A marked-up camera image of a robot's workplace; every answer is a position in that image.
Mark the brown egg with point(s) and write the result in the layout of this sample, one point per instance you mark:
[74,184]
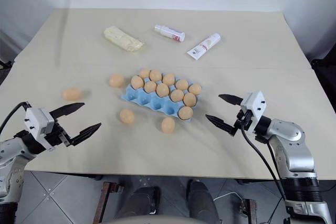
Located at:
[177,95]
[116,80]
[168,79]
[182,84]
[144,73]
[137,82]
[127,116]
[195,89]
[71,94]
[155,75]
[189,99]
[185,113]
[162,90]
[150,87]
[168,125]

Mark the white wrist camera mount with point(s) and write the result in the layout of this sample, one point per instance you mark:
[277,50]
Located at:
[39,125]
[254,104]

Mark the blue egg tray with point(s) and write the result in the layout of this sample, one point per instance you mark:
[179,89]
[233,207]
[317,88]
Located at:
[147,100]

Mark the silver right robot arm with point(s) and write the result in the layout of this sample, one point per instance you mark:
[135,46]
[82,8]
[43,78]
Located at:
[296,145]

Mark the dark rounded shape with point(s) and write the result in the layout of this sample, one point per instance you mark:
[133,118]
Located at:
[143,203]
[203,203]

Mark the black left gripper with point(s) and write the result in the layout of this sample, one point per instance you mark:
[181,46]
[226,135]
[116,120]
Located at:
[58,133]

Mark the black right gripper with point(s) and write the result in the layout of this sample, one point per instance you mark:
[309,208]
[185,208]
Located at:
[242,121]

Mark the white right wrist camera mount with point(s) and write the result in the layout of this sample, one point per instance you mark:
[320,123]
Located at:
[254,104]

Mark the white bottle with red print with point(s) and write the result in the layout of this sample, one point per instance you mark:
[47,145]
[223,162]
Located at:
[169,32]

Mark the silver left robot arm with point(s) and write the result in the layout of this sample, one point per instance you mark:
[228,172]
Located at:
[11,153]

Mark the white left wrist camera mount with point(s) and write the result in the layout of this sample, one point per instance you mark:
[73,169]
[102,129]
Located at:
[39,125]

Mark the pale yellow wrapped pack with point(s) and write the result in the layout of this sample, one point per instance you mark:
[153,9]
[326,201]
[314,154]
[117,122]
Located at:
[122,39]

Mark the white tube with print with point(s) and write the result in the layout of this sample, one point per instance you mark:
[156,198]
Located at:
[203,47]

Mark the rusty metal bracket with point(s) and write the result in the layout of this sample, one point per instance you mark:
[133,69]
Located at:
[103,200]
[248,208]

